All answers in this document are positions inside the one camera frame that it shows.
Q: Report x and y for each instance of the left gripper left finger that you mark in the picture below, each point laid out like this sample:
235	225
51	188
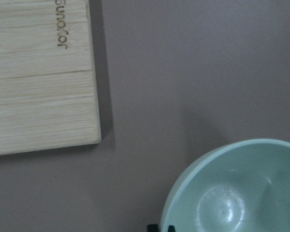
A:
152	228

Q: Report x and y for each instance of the green bowl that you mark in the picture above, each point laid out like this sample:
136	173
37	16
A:
241	187

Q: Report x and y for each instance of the wooden cutting board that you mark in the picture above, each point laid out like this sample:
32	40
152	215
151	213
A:
48	91

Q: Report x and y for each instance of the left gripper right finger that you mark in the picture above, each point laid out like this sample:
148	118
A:
171	228

